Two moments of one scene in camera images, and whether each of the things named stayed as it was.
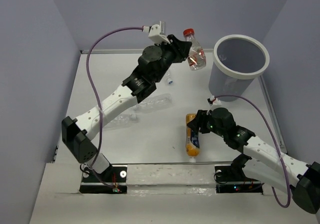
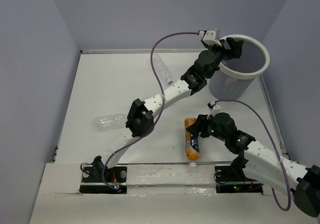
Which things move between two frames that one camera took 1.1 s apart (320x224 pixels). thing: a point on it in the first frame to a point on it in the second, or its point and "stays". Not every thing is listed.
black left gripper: [179, 56] to [233, 53]
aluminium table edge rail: [136, 51] stays
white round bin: [237, 59] stays
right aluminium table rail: [282, 147] stays
